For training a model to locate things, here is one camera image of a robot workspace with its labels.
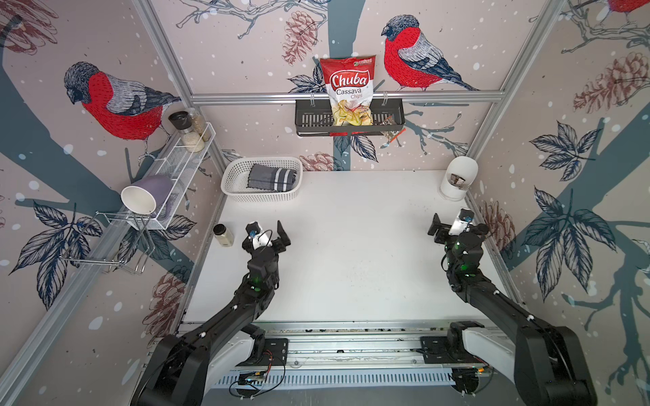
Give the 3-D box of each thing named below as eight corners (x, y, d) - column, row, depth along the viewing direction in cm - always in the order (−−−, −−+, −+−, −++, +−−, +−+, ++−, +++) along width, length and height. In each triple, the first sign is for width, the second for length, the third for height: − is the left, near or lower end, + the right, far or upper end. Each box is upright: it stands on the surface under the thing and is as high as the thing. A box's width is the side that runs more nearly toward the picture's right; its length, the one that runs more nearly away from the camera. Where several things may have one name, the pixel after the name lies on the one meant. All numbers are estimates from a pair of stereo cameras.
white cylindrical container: (441, 202, 112) (455, 177, 100) (434, 181, 121) (445, 156, 109) (467, 202, 112) (484, 177, 100) (458, 181, 121) (472, 156, 109)
